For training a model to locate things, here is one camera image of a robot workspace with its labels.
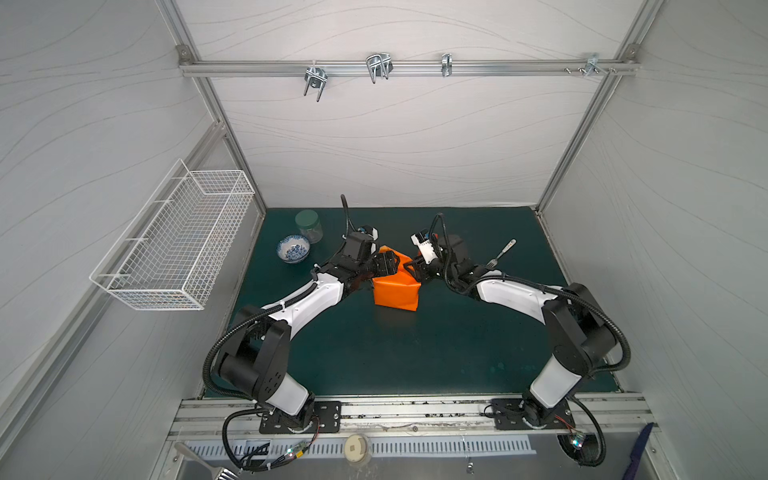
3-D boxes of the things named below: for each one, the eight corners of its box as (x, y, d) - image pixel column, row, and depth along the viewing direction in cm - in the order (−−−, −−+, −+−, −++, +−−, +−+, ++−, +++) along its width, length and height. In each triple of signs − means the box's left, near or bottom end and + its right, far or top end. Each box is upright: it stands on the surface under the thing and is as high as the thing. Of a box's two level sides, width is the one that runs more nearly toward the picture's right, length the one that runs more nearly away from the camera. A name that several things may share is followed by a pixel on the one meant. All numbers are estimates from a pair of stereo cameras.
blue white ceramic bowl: (276, 263, 104) (273, 257, 101) (283, 241, 111) (280, 234, 108) (307, 263, 104) (305, 257, 101) (312, 241, 111) (310, 234, 108)
